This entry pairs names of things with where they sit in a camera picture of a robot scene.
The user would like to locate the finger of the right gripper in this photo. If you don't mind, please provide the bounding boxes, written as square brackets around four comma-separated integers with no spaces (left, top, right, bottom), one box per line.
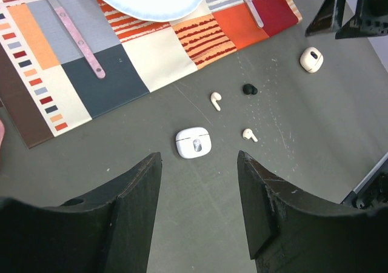
[335,0,387,39]
[305,0,349,36]

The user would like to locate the pink earbud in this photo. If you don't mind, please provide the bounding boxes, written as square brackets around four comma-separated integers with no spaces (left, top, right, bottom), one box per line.
[210,92,222,112]
[242,128,258,143]

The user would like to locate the pink beige earbud charging case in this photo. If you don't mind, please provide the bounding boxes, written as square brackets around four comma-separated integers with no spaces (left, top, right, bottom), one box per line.
[299,47,324,73]

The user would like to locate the pink dotted plate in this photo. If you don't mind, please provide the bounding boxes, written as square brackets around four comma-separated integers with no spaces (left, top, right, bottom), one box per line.
[0,118,5,177]

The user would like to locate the black earbud right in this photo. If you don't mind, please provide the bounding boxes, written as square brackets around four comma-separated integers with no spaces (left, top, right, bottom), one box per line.
[242,84,258,95]

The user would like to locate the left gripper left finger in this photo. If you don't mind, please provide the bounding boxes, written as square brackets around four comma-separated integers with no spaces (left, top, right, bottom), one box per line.
[1,152,162,272]

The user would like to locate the knife with pink handle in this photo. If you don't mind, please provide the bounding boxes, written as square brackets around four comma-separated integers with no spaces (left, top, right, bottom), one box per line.
[243,0,264,28]

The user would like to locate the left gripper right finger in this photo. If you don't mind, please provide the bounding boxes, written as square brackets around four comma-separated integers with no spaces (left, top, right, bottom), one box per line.
[237,151,387,272]

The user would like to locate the colourful patchwork placemat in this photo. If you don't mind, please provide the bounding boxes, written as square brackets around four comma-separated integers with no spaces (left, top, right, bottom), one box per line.
[1,0,302,148]

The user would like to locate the white earbud charging case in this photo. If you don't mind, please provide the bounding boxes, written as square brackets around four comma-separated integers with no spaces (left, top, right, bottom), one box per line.
[175,127,212,159]

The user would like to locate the pink earbud upper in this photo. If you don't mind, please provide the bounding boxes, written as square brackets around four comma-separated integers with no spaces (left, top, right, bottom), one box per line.
[210,92,222,112]

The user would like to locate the fork with pink handle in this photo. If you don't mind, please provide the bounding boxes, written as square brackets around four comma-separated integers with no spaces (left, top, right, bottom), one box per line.
[47,0,106,79]

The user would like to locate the pink earbud lower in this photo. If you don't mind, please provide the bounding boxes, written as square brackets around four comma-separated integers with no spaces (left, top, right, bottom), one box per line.
[242,128,258,143]

